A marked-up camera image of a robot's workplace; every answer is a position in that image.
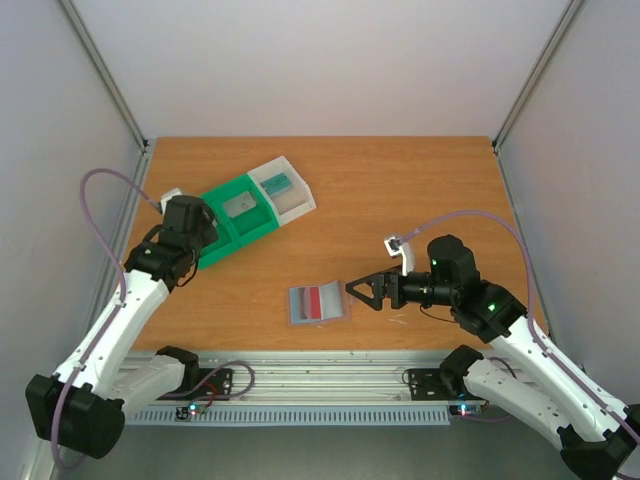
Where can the small circuit board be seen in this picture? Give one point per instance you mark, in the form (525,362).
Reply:
(192,411)
(467,410)

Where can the grey slotted cable duct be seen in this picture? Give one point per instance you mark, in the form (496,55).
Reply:
(272,416)

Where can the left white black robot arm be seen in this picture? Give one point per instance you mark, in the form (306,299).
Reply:
(83,405)

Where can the white translucent plastic bin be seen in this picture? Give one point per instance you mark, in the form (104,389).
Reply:
(289,196)

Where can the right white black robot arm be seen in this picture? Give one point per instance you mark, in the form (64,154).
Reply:
(594,431)

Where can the red circle white card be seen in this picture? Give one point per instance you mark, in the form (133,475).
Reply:
(310,303)

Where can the teal card in white bin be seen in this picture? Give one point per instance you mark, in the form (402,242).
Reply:
(276,185)

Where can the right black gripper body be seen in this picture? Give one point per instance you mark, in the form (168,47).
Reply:
(391,290)

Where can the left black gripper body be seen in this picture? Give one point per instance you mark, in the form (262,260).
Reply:
(209,237)

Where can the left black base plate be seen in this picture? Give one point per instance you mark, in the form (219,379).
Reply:
(204,385)

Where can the aluminium rail frame front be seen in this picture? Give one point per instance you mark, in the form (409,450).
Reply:
(325,377)

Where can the pink card holder wallet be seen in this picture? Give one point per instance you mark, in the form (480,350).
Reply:
(334,300)

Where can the aluminium corner post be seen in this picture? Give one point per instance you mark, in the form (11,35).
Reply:
(72,15)
(559,32)

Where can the right aluminium corner post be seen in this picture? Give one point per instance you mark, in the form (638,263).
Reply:
(559,32)

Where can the green plastic bin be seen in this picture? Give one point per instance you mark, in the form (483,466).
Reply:
(242,215)

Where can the left small circuit board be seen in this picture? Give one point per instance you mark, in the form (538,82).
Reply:
(192,411)

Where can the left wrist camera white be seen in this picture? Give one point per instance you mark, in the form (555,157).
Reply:
(165,198)

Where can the right small circuit board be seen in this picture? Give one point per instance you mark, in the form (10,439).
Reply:
(467,410)

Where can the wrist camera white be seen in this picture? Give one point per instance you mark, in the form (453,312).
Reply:
(396,248)
(165,198)

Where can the grey card in green bin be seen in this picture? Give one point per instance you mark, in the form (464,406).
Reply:
(239,204)

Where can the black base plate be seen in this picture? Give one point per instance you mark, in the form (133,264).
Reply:
(425,384)
(204,385)

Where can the left aluminium corner post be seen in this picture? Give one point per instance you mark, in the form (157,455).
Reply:
(72,15)

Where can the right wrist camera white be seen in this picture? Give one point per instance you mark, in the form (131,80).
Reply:
(396,248)

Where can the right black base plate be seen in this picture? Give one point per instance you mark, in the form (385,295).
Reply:
(425,384)

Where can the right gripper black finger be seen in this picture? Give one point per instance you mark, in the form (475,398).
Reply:
(372,284)
(374,301)

